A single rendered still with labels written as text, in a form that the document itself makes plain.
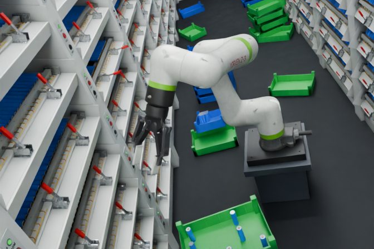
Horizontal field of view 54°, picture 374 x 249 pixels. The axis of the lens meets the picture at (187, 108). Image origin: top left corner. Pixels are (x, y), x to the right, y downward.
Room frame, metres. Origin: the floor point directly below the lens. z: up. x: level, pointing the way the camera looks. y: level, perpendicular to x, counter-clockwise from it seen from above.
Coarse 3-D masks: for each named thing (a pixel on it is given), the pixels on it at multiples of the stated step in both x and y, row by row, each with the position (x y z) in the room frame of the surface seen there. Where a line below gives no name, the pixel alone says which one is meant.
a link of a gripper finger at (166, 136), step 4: (164, 128) 0.99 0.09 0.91; (168, 128) 0.98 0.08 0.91; (164, 132) 0.98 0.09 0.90; (164, 136) 0.98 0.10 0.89; (168, 136) 0.98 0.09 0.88; (164, 140) 0.97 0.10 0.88; (168, 140) 0.98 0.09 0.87; (164, 144) 0.96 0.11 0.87; (168, 144) 0.97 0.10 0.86; (164, 148) 0.96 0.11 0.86; (168, 148) 0.97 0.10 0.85; (164, 152) 0.95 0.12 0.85; (168, 152) 0.96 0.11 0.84
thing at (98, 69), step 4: (108, 40) 1.85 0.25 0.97; (108, 44) 1.79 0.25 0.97; (108, 48) 1.75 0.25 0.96; (104, 52) 1.70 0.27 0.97; (108, 52) 1.74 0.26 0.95; (104, 56) 1.66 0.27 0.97; (108, 56) 1.69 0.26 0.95; (100, 60) 1.62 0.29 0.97; (104, 60) 1.64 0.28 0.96; (100, 64) 1.57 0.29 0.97; (96, 68) 1.54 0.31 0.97; (100, 68) 1.54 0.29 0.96; (96, 72) 1.50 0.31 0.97; (100, 72) 1.53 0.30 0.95; (104, 72) 1.53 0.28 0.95; (96, 76) 1.46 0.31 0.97; (96, 80) 1.44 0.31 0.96
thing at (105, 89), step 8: (104, 32) 1.90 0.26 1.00; (112, 32) 1.89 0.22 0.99; (120, 32) 1.88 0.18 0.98; (104, 40) 1.88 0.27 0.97; (112, 40) 1.87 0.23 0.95; (120, 40) 1.89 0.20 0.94; (112, 56) 1.71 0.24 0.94; (120, 56) 1.74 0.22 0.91; (112, 64) 1.62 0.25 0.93; (112, 72) 1.54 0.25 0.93; (112, 80) 1.49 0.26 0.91; (104, 88) 1.40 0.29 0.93; (104, 96) 1.34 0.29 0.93
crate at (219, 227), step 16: (240, 208) 0.92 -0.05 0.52; (256, 208) 0.90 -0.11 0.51; (176, 224) 0.92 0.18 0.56; (192, 224) 0.93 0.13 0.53; (208, 224) 0.92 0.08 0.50; (224, 224) 0.91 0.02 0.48; (240, 224) 0.88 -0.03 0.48; (256, 224) 0.86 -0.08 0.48; (208, 240) 0.87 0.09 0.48; (224, 240) 0.84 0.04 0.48; (256, 240) 0.80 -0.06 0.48; (272, 240) 0.72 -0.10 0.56
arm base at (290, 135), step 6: (288, 132) 1.39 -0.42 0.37; (294, 132) 1.39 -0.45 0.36; (300, 132) 1.38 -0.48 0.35; (306, 132) 1.37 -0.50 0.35; (276, 138) 1.38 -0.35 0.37; (282, 138) 1.38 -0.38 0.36; (288, 138) 1.37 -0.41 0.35; (294, 138) 1.36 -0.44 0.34; (264, 144) 1.40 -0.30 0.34; (270, 144) 1.38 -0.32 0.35; (276, 144) 1.37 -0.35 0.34; (282, 144) 1.38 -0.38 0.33; (288, 144) 1.35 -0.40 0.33; (294, 144) 1.35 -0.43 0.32; (270, 150) 1.37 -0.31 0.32; (276, 150) 1.36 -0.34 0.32
